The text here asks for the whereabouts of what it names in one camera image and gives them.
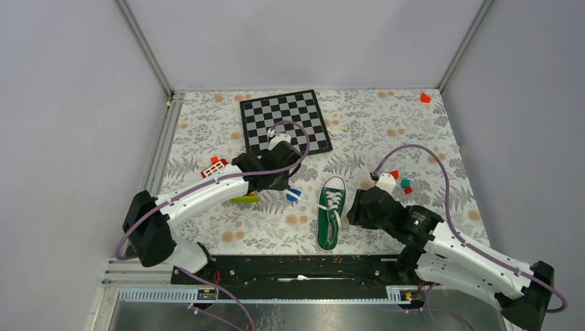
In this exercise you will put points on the black grey chessboard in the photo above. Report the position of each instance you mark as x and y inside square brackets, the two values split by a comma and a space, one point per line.
[258, 115]

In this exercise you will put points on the red wedge block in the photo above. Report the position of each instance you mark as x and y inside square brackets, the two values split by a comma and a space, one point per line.
[424, 98]

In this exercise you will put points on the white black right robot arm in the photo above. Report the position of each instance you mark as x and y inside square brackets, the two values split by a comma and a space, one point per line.
[433, 253]

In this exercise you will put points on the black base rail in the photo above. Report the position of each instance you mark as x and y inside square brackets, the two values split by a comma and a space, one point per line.
[305, 277]

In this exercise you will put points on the floral table mat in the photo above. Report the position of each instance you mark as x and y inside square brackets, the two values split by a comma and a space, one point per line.
[388, 128]

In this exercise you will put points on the blue plastic cap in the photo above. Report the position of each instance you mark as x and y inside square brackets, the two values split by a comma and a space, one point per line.
[293, 194]

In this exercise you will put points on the stacked colourful toy bricks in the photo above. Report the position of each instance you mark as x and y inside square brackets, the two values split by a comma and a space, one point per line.
[249, 198]

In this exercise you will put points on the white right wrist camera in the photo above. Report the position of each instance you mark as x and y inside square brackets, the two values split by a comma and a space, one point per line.
[386, 182]

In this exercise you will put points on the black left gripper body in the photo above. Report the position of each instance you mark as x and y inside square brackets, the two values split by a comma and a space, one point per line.
[281, 182]

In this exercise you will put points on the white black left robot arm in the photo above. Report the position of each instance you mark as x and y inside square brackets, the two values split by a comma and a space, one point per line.
[151, 223]

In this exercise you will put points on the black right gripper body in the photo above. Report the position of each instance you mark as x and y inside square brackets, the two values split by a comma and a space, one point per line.
[360, 216]

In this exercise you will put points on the green canvas sneaker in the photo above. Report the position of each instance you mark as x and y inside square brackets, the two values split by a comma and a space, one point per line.
[332, 198]

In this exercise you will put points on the teal cube block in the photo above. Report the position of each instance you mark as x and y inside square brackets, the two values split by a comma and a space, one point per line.
[405, 183]

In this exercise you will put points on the red toy brick window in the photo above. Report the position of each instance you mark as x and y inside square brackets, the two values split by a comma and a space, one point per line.
[217, 165]

